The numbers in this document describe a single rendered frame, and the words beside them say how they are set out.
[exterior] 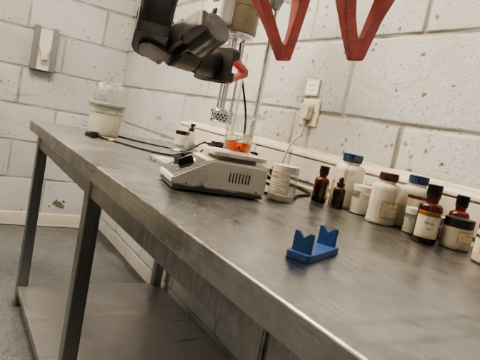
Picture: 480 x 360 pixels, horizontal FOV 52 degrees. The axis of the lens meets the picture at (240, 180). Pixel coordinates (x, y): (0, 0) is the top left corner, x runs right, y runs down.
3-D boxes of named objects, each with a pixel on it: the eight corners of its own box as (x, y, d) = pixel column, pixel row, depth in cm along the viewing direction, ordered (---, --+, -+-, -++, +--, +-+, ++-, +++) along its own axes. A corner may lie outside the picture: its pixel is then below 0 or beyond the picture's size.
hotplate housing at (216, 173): (170, 188, 96) (177, 148, 96) (158, 177, 109) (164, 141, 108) (273, 203, 104) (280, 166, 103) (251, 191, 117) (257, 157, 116)
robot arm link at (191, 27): (138, 13, 90) (133, 49, 86) (179, -23, 83) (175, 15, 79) (189, 46, 98) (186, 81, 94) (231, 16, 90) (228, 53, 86)
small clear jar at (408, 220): (395, 229, 102) (401, 204, 101) (411, 231, 104) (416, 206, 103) (413, 236, 98) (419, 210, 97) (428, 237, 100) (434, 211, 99)
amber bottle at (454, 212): (438, 241, 98) (451, 193, 97) (445, 239, 101) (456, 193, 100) (459, 246, 96) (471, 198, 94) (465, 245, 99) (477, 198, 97)
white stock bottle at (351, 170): (358, 208, 123) (371, 157, 121) (353, 211, 116) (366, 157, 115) (331, 201, 125) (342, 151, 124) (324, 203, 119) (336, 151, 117)
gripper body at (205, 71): (206, 48, 103) (178, 38, 98) (241, 50, 96) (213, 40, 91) (199, 79, 104) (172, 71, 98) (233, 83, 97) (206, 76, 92)
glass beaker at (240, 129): (231, 154, 103) (239, 113, 102) (215, 149, 108) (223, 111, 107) (258, 158, 107) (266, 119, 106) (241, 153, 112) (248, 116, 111)
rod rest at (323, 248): (308, 264, 61) (314, 236, 61) (284, 256, 63) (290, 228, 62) (338, 254, 69) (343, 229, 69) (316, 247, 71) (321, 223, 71)
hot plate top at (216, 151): (213, 155, 99) (214, 151, 99) (198, 148, 110) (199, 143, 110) (268, 164, 103) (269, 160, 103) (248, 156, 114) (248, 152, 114)
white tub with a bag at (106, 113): (122, 139, 187) (131, 83, 185) (83, 133, 183) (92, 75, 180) (120, 136, 201) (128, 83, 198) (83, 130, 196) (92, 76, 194)
